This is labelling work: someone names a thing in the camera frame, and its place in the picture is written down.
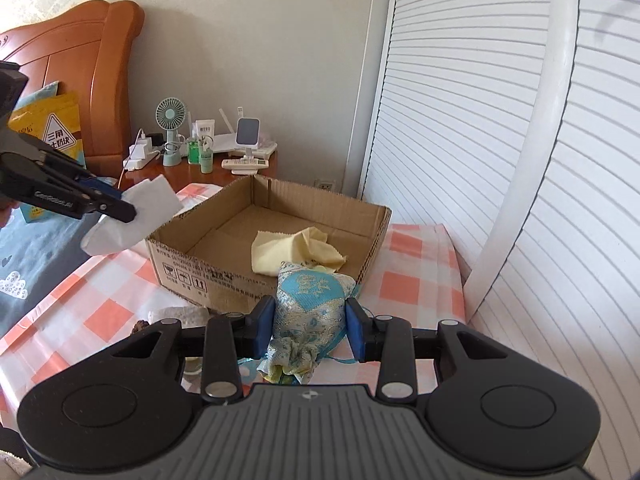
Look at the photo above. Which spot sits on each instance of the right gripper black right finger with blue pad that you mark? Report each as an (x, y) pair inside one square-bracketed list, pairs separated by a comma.
[(388, 341)]

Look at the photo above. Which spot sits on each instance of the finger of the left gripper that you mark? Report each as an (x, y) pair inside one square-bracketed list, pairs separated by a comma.
[(75, 204), (25, 160)]

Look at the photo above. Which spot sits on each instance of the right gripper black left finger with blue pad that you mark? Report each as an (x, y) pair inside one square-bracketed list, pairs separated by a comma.
[(230, 338)]

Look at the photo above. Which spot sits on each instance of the brown knitted scrunchie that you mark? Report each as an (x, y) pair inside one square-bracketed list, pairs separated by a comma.
[(139, 326)]

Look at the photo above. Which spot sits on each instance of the blue embroidered sachet pouch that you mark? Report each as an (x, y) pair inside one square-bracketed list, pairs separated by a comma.
[(308, 324)]

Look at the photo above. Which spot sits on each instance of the yellow cloth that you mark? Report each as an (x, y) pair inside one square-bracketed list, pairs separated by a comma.
[(308, 247)]

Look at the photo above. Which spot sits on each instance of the white cloth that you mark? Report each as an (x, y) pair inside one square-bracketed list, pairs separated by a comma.
[(155, 203)]

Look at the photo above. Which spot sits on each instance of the yellow blue snack bag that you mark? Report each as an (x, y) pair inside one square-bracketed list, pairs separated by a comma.
[(55, 121)]

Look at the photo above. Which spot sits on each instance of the red white checkered tablecloth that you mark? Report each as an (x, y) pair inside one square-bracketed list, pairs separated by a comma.
[(415, 276)]

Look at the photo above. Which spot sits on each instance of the wooden bed headboard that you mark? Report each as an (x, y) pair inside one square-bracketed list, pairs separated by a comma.
[(86, 50)]

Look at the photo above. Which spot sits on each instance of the blue bed sheet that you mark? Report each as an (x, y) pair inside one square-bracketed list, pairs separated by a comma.
[(36, 256)]

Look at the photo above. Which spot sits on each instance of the open cardboard box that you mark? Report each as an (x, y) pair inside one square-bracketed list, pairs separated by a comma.
[(226, 253)]

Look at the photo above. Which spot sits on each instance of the white power strip with charger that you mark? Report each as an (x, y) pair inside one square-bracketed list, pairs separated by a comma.
[(141, 152)]

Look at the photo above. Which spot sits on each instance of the green desk fan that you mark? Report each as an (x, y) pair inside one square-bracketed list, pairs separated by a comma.
[(170, 114)]

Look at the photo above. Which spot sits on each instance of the wooden nightstand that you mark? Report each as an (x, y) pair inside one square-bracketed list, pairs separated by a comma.
[(181, 175)]

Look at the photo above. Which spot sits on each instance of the white remote control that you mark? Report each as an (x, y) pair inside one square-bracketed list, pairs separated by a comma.
[(244, 166)]

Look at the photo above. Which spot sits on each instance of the green spray bottle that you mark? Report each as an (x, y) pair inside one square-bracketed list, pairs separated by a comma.
[(193, 149)]

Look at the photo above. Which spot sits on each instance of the white cosmetic tube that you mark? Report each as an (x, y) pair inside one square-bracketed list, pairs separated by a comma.
[(204, 128)]

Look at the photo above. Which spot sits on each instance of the green tube with white card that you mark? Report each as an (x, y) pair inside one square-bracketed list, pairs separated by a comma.
[(205, 154)]

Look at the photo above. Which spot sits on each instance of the white wifi router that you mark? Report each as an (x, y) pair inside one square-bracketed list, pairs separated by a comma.
[(225, 137)]

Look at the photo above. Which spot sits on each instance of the white louvered closet doors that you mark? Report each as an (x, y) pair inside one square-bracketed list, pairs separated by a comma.
[(515, 125)]

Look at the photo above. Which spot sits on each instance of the white wall socket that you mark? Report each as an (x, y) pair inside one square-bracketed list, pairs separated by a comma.
[(326, 185)]

